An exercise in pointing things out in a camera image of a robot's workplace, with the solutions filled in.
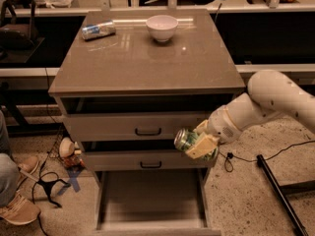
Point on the tan shoe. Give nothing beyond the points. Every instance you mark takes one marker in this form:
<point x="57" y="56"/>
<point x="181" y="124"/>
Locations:
<point x="29" y="165"/>
<point x="20" y="211"/>

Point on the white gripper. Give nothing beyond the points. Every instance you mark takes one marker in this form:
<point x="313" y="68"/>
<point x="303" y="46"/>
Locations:
<point x="220" y="124"/>

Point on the black metal stand leg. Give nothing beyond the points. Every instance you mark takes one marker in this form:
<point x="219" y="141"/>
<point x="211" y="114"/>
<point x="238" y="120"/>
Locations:
<point x="282" y="191"/>

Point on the blue silver soda can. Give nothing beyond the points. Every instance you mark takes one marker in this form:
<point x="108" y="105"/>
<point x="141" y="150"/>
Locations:
<point x="99" y="30"/>

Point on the blue tape cross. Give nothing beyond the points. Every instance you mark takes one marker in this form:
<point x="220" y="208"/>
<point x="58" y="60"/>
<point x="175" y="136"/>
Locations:
<point x="73" y="174"/>

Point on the bottom drawer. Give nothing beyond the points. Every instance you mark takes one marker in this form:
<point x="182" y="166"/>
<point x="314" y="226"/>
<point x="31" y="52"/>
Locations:
<point x="165" y="202"/>

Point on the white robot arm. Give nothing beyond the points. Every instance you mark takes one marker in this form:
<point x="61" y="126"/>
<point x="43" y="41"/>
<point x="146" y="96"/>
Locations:
<point x="270" y="94"/>

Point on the top drawer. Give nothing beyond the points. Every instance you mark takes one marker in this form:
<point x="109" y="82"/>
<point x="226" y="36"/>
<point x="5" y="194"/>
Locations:
<point x="136" y="117"/>

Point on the tan shoe far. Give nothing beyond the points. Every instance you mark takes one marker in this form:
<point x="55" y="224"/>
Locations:
<point x="29" y="165"/>

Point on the person leg in jeans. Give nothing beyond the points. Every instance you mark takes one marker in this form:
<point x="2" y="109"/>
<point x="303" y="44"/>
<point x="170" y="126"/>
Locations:
<point x="9" y="173"/>

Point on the white bowl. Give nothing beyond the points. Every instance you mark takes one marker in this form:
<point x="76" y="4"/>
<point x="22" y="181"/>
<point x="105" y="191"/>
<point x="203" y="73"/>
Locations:
<point x="162" y="27"/>

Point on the drawer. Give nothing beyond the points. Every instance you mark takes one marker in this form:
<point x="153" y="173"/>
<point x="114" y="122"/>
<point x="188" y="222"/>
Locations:
<point x="165" y="202"/>
<point x="137" y="155"/>
<point x="136" y="117"/>

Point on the tan shoe near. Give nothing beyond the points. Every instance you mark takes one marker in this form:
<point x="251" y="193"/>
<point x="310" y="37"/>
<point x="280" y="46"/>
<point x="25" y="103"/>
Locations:
<point x="20" y="211"/>

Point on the middle drawer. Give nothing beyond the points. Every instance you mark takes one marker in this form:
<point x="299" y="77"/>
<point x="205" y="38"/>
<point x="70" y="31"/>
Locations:
<point x="137" y="155"/>

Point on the grey drawer cabinet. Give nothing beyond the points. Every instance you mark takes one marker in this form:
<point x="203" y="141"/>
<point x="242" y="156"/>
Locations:
<point x="194" y="61"/>

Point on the dark chair at left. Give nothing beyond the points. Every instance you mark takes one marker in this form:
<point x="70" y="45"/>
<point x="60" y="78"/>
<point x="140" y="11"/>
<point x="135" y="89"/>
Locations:
<point x="18" y="42"/>

